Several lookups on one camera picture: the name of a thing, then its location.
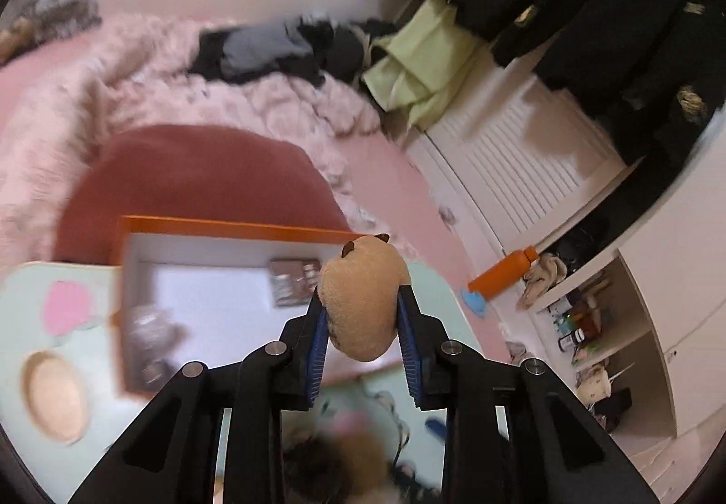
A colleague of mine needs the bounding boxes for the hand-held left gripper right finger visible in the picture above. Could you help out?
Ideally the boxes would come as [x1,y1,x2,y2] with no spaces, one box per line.
[396,283,662,504]

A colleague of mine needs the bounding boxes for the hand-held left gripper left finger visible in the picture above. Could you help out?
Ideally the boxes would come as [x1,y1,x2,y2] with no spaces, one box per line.
[68,291,330,504]

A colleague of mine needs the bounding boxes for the pastel bead chain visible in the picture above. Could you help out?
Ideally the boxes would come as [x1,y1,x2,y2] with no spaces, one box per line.
[366,389,403,417]

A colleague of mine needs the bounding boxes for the tan capybara plush toy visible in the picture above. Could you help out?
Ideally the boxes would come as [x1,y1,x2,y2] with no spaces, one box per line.
[315,233,413,363]

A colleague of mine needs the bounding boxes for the small brown box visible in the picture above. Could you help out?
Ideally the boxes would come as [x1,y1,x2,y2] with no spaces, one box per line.
[268,258,323,309]

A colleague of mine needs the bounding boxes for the fluffy brown plush toy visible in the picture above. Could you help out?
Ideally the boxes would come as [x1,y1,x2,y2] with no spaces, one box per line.
[282,412,398,504]

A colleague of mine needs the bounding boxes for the doll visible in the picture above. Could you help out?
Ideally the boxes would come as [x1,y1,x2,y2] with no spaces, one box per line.
[391,461,444,504]

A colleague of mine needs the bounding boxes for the orange cardboard box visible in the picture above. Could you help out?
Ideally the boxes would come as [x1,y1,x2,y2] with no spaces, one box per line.
[110,215,409,400]

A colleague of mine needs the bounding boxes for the dark grey bundle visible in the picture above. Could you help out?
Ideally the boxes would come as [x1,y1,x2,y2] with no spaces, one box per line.
[126,305,185,386]

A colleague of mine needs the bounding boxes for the small blue toy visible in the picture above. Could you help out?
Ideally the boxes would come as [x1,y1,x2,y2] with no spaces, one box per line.
[462,289,490,319]

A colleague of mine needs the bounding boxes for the orange bottle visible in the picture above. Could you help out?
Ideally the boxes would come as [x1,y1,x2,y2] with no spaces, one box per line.
[468,246,540,296]

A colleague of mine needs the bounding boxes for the beige crumpled cloth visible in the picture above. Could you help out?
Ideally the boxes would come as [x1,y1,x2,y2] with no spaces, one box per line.
[522,253,568,306]

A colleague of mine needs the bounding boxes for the cluster of small bottles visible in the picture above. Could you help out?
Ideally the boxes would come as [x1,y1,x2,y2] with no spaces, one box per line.
[553,294,610,354]

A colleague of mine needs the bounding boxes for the white plush toy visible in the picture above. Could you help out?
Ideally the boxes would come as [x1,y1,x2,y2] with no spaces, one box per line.
[579,365,616,414]

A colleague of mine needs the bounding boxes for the red cushion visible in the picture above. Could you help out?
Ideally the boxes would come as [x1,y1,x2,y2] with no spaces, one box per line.
[52,124,353,267]

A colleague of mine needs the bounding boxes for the mint green cartoon mat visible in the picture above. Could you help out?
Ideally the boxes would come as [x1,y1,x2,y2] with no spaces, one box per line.
[0,259,497,504]

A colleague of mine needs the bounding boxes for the white louvred cabinet door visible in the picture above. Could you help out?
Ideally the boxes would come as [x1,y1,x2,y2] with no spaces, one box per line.
[405,78,648,261]

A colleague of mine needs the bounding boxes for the white shelf unit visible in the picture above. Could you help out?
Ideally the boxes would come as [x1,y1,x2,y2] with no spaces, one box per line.
[527,130,726,482]

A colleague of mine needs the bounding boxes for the light green cloth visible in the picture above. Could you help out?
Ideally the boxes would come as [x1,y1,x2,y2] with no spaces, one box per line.
[361,0,483,131]

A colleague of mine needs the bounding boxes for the pile of dark clothes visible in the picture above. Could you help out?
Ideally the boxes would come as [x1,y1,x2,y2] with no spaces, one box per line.
[190,16,398,88]

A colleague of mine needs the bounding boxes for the pink fluffy blanket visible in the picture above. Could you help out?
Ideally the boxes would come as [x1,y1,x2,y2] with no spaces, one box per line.
[0,13,387,278]

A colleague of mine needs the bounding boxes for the hanging black coats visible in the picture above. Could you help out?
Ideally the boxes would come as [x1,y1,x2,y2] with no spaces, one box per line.
[493,0,722,170]

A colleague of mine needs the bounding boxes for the grey patterned cloth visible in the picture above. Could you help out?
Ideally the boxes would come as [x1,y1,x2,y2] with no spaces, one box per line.
[11,0,103,45]

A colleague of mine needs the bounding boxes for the tan furry cloth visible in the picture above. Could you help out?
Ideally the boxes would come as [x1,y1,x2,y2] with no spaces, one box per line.
[0,24,35,64]

